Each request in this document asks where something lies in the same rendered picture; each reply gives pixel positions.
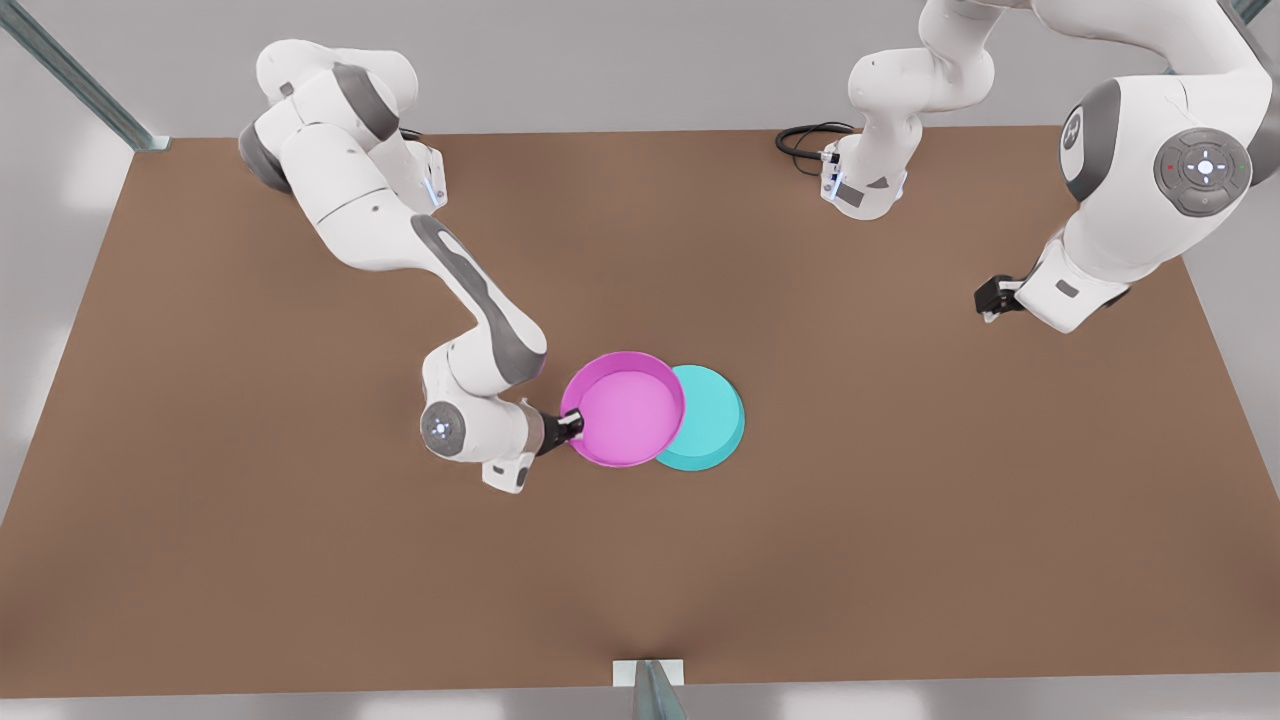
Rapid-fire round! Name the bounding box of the silver frame post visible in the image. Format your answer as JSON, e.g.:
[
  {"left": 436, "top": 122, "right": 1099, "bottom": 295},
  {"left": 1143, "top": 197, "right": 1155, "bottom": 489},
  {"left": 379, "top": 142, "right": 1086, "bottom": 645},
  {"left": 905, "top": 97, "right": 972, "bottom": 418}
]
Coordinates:
[
  {"left": 612, "top": 658, "right": 688, "bottom": 720},
  {"left": 0, "top": 0, "right": 172, "bottom": 153},
  {"left": 1212, "top": 0, "right": 1280, "bottom": 41}
]

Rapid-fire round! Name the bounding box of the blue plate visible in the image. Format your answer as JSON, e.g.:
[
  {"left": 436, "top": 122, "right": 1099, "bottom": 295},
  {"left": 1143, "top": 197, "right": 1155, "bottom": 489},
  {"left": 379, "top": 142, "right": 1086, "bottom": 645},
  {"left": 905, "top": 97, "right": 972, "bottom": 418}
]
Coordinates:
[{"left": 654, "top": 364, "right": 747, "bottom": 474}]

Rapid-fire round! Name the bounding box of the pink plate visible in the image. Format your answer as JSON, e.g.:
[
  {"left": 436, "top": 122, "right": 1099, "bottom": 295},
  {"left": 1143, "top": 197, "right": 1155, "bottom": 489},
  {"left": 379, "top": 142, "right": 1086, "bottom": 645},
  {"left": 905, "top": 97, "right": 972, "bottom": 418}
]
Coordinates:
[{"left": 559, "top": 350, "right": 688, "bottom": 469}]

